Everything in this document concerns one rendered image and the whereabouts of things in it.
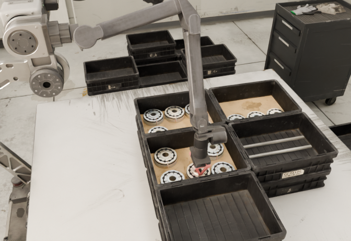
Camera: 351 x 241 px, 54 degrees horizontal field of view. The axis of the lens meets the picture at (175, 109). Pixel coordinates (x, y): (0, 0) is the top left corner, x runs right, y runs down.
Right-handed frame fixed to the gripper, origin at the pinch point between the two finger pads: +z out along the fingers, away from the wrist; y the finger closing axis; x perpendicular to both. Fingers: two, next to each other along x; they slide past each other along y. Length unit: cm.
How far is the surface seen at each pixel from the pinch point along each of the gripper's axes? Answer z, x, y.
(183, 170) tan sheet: 4.3, 5.4, 4.5
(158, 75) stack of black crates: 52, -11, 154
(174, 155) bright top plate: 1.6, 8.0, 11.8
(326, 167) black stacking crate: 3, -56, -9
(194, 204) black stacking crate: 4.2, 5.9, -14.0
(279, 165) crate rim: -5.8, -31.2, -10.0
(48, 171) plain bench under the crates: 18, 67, 30
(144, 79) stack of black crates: 52, 1, 151
